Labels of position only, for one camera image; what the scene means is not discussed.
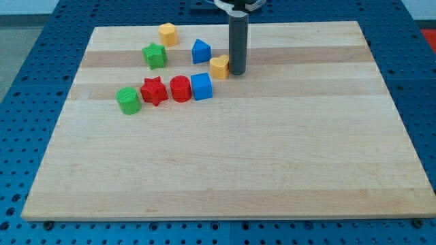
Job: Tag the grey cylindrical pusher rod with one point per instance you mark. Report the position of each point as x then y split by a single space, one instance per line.
238 36

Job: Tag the blue cube block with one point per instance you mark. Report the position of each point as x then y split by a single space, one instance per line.
202 86

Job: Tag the yellow hexagon block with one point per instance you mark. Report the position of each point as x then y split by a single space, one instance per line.
168 34

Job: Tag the blue triangular block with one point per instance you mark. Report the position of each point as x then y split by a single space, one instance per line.
201 52

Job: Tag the yellow heart block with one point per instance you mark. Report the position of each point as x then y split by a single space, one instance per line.
219 67

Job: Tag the wooden board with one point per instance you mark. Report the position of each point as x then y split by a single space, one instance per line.
310 131

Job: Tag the green cylinder block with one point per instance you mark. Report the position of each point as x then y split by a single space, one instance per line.
128 100

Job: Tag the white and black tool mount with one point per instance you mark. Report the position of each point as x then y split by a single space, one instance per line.
239 7

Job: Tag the red cylinder block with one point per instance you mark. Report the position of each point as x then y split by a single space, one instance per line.
180 87

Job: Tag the green star block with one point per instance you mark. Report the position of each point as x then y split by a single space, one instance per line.
155 55

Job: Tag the red star block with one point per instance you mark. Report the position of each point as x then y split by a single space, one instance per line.
154 91

